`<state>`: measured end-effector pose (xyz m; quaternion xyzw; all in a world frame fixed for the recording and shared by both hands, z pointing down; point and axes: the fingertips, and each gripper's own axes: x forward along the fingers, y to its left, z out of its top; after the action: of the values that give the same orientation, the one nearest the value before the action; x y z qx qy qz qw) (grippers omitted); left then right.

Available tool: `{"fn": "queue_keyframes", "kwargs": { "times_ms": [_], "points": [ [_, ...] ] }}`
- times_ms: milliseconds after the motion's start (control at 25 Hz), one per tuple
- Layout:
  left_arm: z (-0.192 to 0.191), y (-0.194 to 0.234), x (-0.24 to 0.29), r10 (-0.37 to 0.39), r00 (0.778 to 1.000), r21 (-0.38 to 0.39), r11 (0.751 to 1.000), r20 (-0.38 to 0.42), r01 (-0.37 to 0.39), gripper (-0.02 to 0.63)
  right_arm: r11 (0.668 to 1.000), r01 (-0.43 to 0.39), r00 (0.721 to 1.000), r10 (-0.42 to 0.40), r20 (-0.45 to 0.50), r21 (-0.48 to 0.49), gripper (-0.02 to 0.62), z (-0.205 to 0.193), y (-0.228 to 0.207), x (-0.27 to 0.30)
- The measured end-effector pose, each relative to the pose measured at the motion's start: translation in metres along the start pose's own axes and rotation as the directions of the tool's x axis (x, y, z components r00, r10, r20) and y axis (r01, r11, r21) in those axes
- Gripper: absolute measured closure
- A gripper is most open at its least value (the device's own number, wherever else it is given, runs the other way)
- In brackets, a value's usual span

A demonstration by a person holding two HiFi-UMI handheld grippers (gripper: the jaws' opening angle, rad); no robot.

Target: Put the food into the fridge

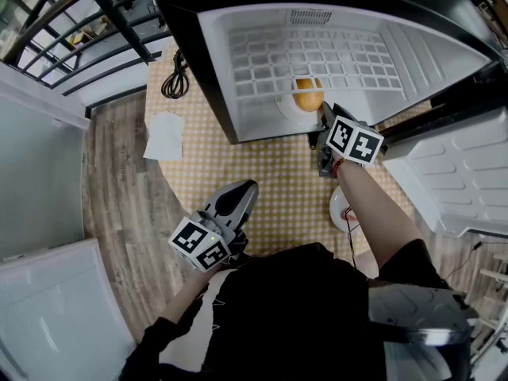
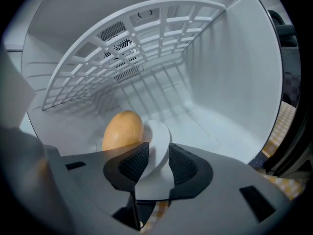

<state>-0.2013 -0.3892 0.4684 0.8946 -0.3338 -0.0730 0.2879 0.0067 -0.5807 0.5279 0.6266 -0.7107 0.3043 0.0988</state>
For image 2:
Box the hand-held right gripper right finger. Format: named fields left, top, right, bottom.
left=166, top=142, right=293, bottom=235

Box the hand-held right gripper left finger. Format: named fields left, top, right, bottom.
left=46, top=142, right=150, bottom=231

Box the plain white plate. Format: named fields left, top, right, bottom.
left=135, top=120, right=177, bottom=201

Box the black mini fridge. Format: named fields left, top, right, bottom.
left=4, top=0, right=311, bottom=181

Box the white wire fridge shelf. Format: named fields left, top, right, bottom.
left=41, top=0, right=227, bottom=112

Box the black mesh office chair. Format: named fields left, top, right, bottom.
left=268, top=9, right=302, bottom=79

